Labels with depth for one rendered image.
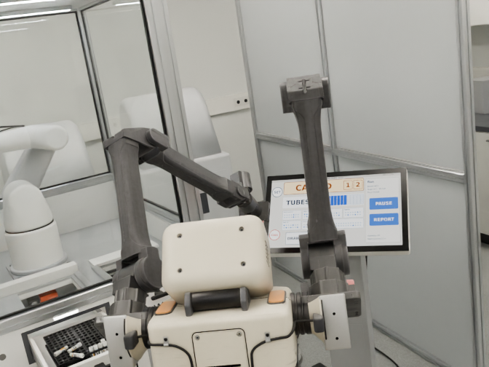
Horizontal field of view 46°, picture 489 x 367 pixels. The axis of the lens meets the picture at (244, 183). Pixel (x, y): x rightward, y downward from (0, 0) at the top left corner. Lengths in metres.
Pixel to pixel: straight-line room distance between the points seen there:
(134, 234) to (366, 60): 1.89
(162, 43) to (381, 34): 1.21
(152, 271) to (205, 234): 0.21
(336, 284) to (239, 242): 0.22
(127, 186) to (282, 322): 0.53
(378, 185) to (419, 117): 0.69
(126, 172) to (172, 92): 0.66
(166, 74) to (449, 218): 1.43
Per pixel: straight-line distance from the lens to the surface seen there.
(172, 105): 2.02
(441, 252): 2.85
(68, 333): 1.99
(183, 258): 1.14
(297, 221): 2.12
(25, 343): 2.04
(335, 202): 2.12
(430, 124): 2.69
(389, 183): 2.11
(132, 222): 1.36
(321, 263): 1.23
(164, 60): 2.01
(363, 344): 2.33
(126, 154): 1.45
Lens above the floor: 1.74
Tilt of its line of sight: 14 degrees down
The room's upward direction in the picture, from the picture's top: 9 degrees counter-clockwise
